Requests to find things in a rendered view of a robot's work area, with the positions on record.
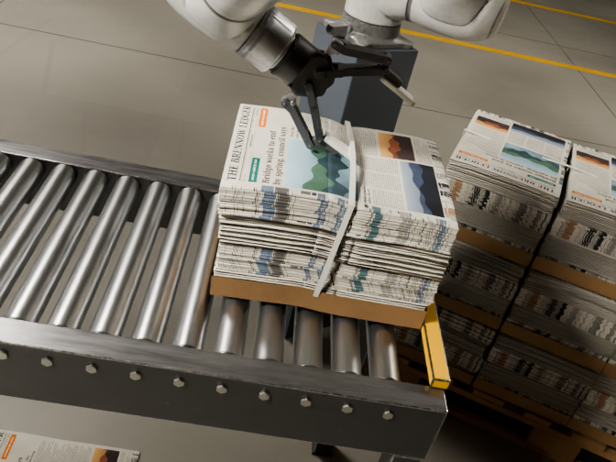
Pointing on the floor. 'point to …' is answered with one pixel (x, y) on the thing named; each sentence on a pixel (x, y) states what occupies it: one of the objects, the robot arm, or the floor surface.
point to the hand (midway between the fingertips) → (379, 127)
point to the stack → (530, 282)
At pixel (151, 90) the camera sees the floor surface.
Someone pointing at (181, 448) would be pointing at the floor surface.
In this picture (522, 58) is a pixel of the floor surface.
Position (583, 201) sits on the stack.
